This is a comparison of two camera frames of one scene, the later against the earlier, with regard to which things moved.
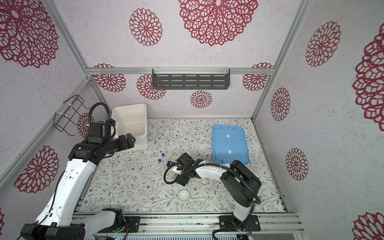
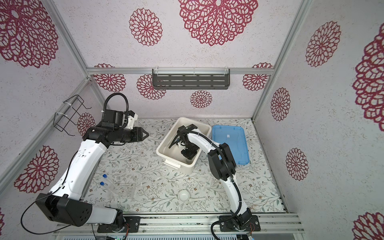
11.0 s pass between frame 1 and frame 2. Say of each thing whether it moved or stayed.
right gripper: moved
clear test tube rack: moved
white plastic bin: moved
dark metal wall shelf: stayed
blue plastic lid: stayed
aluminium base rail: stayed
